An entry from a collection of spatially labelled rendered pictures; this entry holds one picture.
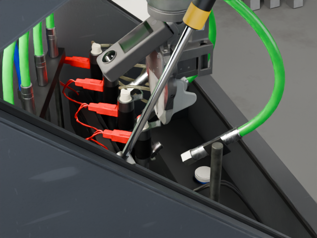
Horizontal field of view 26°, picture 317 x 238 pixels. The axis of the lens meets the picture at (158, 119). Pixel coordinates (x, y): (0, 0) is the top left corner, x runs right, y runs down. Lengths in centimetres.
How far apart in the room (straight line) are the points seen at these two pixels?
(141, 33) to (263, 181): 40
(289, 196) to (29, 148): 68
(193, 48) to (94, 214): 40
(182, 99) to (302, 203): 28
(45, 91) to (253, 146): 40
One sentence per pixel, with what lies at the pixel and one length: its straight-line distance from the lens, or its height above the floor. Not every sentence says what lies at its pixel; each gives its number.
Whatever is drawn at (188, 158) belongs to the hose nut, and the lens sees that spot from 100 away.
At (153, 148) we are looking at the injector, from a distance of 112.
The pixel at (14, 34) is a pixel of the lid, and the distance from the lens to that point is 51.
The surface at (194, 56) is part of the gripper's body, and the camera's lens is 100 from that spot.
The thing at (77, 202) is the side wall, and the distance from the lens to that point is 65.
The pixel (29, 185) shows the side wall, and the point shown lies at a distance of 62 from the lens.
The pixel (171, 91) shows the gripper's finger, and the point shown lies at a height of 118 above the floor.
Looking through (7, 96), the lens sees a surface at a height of 121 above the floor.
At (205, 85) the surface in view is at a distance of 143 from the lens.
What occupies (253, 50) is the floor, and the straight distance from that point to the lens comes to 339.
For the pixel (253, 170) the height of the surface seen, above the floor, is 91.
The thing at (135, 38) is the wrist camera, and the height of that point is 125.
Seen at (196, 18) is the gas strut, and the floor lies 146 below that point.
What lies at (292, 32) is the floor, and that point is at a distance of 357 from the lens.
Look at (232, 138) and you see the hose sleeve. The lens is 98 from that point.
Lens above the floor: 176
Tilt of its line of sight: 37 degrees down
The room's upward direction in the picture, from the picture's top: straight up
